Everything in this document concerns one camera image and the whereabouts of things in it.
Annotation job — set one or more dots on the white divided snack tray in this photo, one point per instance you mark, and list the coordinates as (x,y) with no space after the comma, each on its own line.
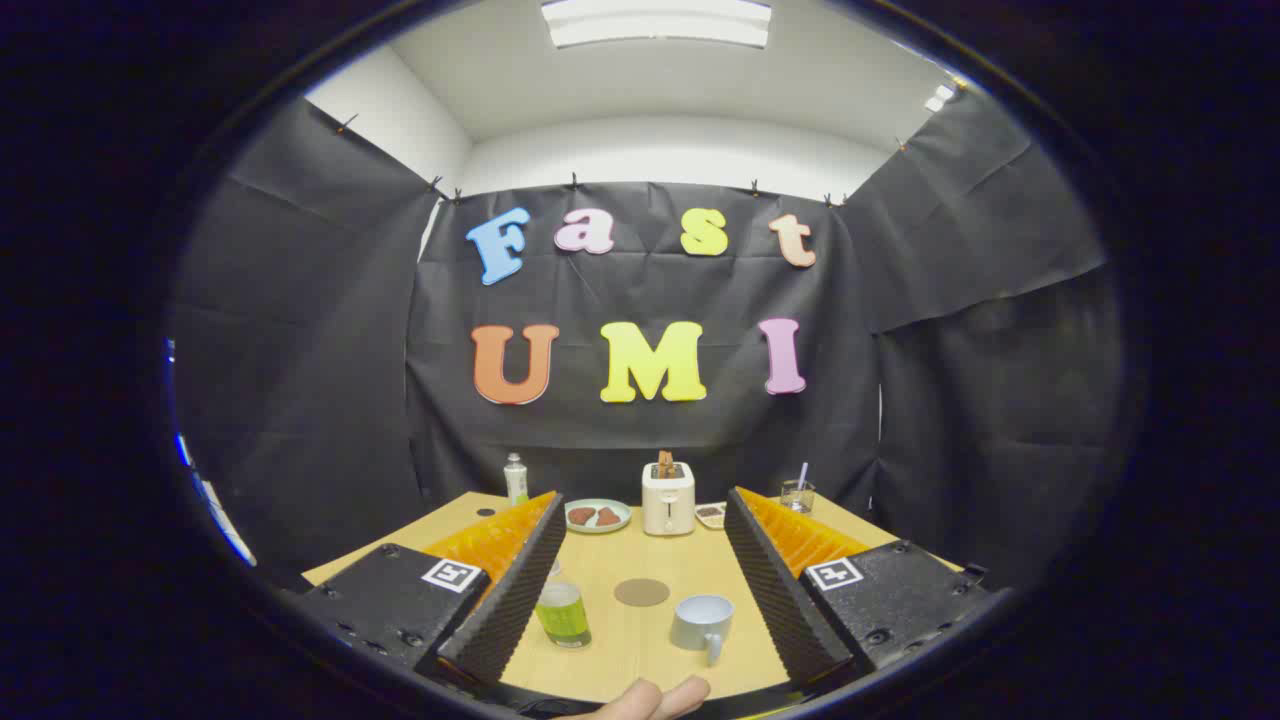
(711,515)

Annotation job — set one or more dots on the round brown coaster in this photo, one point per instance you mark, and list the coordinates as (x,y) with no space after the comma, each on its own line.
(641,592)

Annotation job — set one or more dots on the white toaster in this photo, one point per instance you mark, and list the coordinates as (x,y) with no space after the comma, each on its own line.
(667,505)

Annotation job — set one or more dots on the clear green juice bottle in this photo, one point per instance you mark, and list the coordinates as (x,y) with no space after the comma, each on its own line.
(563,615)

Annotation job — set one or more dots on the small white green bottle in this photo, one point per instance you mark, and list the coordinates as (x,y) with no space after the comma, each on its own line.
(516,485)

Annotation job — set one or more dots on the brown food piece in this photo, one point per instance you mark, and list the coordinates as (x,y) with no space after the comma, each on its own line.
(582,516)
(608,517)

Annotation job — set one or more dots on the large ceiling light panel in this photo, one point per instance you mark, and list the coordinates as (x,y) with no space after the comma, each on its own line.
(655,22)

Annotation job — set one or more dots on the pale green plate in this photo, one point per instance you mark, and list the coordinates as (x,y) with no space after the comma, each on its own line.
(598,528)

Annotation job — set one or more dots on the clear glass tumbler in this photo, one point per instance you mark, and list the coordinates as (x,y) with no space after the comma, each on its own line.
(797,499)

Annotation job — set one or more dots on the pale grey cup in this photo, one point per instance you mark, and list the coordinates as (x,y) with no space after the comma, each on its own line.
(695,628)

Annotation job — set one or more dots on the brown toast slice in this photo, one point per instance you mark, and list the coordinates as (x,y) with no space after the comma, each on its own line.
(665,463)

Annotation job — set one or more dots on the small ceiling light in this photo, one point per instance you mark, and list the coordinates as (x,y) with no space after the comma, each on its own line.
(940,97)

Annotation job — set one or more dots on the wooden table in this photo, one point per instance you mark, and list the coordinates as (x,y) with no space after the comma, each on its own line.
(625,662)

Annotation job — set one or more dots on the black backdrop cloth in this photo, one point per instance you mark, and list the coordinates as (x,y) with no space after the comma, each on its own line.
(640,440)

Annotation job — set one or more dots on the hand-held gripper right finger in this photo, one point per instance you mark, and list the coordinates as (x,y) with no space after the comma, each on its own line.
(775,590)

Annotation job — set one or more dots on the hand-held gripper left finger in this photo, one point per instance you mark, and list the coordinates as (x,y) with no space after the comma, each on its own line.
(515,600)

